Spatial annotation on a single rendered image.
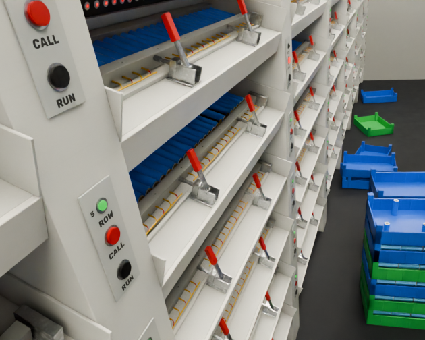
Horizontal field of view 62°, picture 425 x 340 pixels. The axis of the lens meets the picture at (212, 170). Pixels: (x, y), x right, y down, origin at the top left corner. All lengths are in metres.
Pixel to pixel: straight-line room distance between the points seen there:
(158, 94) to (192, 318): 0.38
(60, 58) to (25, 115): 0.05
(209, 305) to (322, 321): 0.98
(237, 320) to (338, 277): 0.95
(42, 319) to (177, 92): 0.29
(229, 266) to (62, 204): 0.47
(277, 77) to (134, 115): 0.56
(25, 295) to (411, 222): 1.26
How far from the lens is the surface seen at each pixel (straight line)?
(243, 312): 0.89
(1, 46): 0.27
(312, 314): 1.61
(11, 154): 0.28
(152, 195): 0.53
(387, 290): 1.48
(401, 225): 1.42
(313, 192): 1.64
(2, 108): 0.27
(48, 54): 0.29
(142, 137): 0.38
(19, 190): 0.30
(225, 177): 0.63
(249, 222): 0.82
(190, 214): 0.54
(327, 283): 1.72
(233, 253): 0.75
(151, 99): 0.43
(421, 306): 1.55
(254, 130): 0.77
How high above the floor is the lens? 1.24
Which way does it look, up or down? 28 degrees down
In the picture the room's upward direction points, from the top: 9 degrees counter-clockwise
